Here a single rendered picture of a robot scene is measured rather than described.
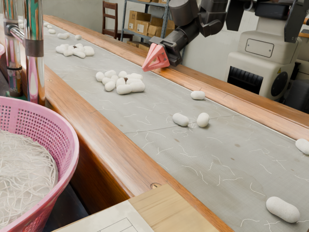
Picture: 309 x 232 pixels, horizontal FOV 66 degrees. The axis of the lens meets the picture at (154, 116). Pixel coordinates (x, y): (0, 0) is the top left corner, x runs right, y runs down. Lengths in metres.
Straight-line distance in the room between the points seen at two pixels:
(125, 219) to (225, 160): 0.20
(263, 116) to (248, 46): 0.61
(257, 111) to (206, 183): 0.28
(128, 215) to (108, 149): 0.11
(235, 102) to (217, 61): 2.50
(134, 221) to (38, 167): 0.16
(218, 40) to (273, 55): 2.05
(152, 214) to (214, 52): 2.94
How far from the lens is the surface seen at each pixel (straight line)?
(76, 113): 0.34
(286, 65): 1.07
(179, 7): 0.68
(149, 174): 0.24
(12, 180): 0.28
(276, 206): 0.28
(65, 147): 0.30
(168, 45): 0.67
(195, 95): 0.55
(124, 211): 0.18
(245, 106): 0.55
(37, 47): 0.36
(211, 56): 3.12
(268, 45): 1.06
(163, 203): 0.20
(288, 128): 0.51
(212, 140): 0.39
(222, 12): 0.74
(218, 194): 0.28
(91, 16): 5.54
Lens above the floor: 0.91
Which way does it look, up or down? 24 degrees down
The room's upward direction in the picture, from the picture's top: 10 degrees clockwise
